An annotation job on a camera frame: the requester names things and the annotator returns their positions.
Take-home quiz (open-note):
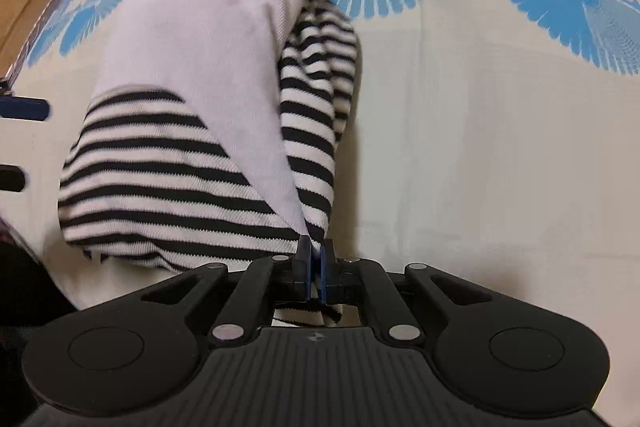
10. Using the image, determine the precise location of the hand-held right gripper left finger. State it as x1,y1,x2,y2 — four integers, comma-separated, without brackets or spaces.
141,236,314,349

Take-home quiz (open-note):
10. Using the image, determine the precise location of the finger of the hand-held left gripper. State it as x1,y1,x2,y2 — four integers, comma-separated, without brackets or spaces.
0,79,51,122
0,164,27,194

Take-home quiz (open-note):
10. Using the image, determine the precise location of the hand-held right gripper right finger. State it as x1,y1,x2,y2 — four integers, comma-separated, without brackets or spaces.
319,238,496,349

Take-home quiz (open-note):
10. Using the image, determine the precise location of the black white striped small garment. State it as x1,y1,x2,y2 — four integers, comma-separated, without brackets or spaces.
57,0,362,329

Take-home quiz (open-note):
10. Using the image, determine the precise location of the blue white printed bedsheet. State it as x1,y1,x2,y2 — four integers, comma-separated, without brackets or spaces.
0,0,640,408

